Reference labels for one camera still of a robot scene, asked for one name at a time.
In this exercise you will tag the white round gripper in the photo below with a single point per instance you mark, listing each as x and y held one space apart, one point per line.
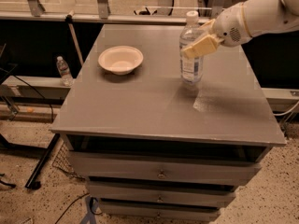
230 25

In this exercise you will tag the blue label plastic water bottle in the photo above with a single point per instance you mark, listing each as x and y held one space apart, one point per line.
191 70

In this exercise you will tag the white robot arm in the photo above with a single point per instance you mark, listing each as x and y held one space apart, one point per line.
270 16

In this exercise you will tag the small background water bottle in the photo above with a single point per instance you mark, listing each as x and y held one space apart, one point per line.
64 71

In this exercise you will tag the white paper bowl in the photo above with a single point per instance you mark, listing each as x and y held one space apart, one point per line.
120 60

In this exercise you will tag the grey drawer cabinet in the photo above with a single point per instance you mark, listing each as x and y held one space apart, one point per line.
149 112

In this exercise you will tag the top grey drawer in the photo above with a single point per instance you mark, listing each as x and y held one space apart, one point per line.
163 169

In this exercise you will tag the grey drawer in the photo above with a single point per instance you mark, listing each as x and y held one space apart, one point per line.
159 194
158 210
163 169

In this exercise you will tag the wooden stick with black tape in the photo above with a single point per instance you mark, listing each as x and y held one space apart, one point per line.
69 21

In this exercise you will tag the middle grey drawer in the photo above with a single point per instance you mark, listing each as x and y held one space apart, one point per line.
159 194

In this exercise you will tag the bottom grey drawer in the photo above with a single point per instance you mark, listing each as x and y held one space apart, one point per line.
158 210

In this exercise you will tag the grey low side shelf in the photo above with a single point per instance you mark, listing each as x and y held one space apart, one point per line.
34 87

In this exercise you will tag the blue metal stand leg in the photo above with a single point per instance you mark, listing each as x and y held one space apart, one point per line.
92 205

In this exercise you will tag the black floor bar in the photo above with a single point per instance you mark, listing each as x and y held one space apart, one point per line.
32 183

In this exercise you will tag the wire mesh panel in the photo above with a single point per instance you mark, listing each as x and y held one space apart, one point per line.
61 163

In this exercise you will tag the grey metal rail beam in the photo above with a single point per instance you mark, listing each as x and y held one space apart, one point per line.
111 19

